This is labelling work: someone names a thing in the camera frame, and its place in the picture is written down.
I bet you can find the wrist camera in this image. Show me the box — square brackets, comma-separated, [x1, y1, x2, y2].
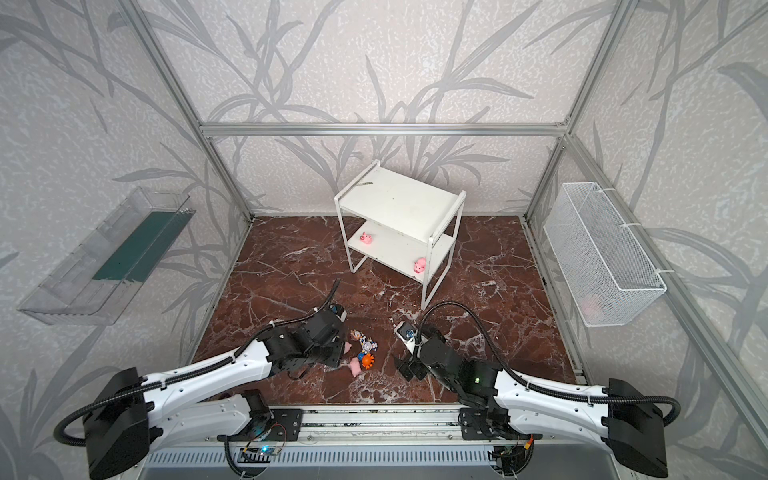
[329, 303, 347, 322]
[394, 321, 423, 354]

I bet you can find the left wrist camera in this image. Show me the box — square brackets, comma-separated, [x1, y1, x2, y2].
[329, 303, 347, 322]

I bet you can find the white wire mesh basket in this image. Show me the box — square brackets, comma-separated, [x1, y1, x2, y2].
[544, 182, 667, 328]

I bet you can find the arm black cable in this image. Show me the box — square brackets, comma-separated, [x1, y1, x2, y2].
[52, 279, 342, 448]
[416, 301, 683, 427]

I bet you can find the white two-tier shelf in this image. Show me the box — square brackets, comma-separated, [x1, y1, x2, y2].
[334, 161, 467, 308]

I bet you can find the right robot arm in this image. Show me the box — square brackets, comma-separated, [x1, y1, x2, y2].
[395, 323, 679, 478]

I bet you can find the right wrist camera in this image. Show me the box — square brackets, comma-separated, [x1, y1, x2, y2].
[394, 321, 423, 354]

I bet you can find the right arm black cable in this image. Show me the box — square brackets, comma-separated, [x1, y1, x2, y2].
[416, 301, 683, 427]

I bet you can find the white hooded Doraemon figure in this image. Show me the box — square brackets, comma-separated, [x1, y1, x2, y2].
[360, 338, 378, 355]

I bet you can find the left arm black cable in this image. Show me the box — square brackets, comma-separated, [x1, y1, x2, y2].
[52, 279, 342, 448]

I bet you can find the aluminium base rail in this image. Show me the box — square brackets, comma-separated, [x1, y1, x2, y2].
[128, 403, 625, 450]

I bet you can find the clear plastic wall bin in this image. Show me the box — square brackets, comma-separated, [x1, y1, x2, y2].
[18, 187, 196, 326]

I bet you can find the orange hooded Doraemon figure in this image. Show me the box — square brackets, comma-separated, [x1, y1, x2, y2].
[358, 353, 375, 370]

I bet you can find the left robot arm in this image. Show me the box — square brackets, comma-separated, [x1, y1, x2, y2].
[53, 303, 347, 479]

